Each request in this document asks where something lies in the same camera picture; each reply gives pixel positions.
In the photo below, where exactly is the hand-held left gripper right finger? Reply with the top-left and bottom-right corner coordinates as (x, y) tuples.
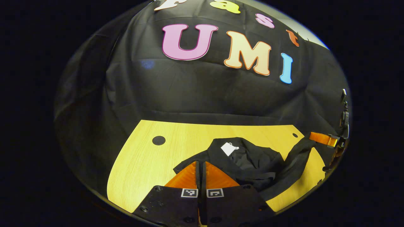
(201, 161), (275, 227)

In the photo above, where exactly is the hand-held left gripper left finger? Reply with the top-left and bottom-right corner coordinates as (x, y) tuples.
(133, 161), (201, 227)

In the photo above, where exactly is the black shirt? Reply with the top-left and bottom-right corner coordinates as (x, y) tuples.
(173, 132), (316, 202)

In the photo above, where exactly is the black backdrop cloth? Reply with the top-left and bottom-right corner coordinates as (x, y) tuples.
(54, 0), (351, 202)

